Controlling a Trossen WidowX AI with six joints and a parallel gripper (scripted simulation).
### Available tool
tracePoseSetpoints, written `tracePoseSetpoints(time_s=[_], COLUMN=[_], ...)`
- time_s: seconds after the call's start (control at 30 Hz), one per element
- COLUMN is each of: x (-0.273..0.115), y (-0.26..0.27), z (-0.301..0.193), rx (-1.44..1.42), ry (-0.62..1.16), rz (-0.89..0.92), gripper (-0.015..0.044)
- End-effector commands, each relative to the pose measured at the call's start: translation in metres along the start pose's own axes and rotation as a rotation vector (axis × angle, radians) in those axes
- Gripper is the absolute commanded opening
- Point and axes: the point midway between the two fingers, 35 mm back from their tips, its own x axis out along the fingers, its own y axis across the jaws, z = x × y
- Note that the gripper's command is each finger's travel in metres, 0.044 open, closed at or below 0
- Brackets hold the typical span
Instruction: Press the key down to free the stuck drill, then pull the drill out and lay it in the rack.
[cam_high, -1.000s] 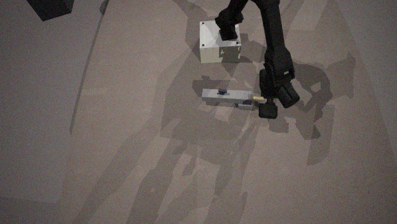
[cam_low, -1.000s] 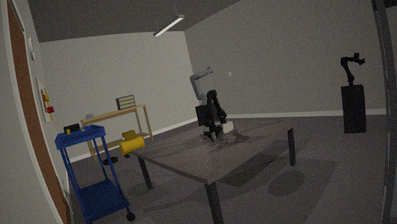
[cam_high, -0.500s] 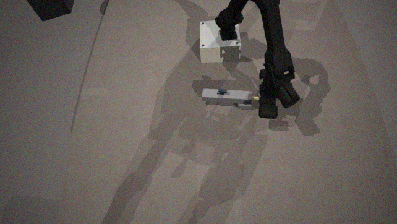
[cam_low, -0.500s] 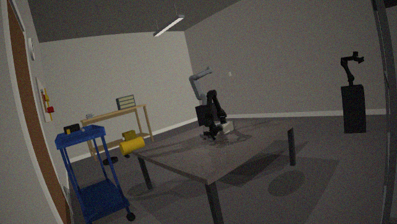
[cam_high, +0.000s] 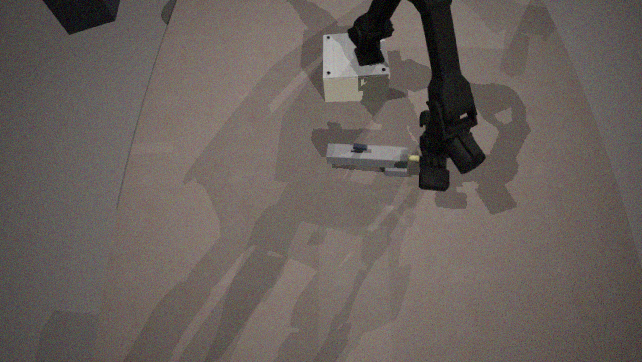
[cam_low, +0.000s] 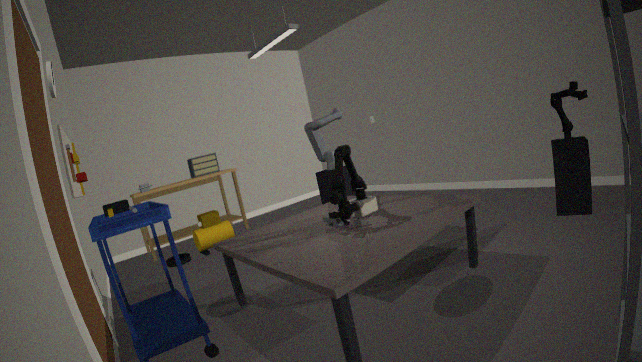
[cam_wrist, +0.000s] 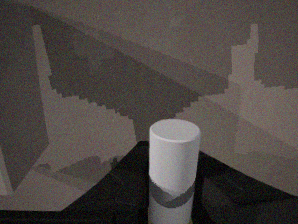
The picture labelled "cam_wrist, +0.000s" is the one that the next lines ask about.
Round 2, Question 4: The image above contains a grey cylinder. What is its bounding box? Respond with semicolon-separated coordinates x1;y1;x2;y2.
148;119;201;224

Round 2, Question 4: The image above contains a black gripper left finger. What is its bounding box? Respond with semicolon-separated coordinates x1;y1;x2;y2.
0;141;149;224

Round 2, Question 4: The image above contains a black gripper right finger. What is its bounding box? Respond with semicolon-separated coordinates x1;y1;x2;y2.
190;151;298;224

